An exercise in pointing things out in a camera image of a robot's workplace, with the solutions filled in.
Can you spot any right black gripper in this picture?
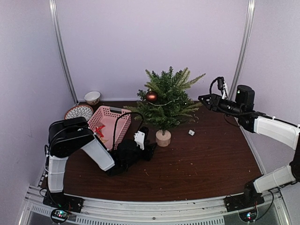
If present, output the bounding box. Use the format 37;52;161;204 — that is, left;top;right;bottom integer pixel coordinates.
198;94;244;118

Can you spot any fairy light string with battery box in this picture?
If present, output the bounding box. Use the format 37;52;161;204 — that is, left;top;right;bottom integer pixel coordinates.
145;72;206;136

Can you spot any small green christmas tree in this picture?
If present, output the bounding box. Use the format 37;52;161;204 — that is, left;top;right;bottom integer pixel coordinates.
124;67;205;147

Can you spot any gold star ornament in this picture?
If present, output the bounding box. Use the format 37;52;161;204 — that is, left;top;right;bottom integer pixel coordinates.
100;137;108;143

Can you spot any red ball ornament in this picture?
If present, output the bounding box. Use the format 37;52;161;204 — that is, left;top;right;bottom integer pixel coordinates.
145;90;158;103

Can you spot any pink plastic basket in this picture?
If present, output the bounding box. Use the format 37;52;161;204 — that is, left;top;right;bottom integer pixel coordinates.
88;105;131;150

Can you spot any red ribbon bow ornament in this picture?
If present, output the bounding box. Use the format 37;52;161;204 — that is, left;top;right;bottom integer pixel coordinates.
94;125;105;138

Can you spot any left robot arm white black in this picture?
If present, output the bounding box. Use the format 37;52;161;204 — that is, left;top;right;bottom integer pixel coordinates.
46;117;157;208

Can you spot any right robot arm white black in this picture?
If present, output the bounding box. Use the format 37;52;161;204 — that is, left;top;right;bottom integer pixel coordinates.
198;85;300;207

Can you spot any blue white patterned plate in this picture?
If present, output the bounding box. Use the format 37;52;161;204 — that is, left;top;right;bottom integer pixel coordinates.
64;105;94;121

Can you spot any white ceramic bowl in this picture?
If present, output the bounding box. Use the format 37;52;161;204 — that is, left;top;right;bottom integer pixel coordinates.
84;91;101;105

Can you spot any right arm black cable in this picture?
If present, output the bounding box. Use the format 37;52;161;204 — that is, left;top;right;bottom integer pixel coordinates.
209;76;249;127

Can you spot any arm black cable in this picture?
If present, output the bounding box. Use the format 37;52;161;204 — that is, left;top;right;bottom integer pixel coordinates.
112;112;144;150
209;76;249;127

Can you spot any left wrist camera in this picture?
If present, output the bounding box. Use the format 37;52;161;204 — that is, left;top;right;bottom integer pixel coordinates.
134;127;149;150

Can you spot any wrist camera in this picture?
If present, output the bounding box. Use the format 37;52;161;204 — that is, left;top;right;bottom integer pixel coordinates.
134;127;149;150
217;76;229;99

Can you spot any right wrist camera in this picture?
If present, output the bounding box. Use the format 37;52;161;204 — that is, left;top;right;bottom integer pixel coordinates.
217;76;229;99

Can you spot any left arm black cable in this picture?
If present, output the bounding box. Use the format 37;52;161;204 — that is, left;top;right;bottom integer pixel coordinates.
112;112;144;150

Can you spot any right aluminium corner post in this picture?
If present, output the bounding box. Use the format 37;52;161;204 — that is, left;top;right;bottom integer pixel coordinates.
231;0;255;93

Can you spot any aluminium corner post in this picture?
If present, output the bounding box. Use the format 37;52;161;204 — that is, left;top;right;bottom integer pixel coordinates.
49;0;79;105
231;0;255;93

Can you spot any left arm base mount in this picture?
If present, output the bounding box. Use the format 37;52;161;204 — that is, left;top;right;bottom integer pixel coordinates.
43;191;84;224

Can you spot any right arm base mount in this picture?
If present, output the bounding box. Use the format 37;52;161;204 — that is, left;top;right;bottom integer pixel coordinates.
224;195;265;223

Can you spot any aluminium front rail frame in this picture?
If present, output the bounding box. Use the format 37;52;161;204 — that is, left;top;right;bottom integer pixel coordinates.
17;185;293;225

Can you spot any left aluminium corner post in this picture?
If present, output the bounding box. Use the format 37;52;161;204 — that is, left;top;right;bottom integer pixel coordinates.
49;0;79;105

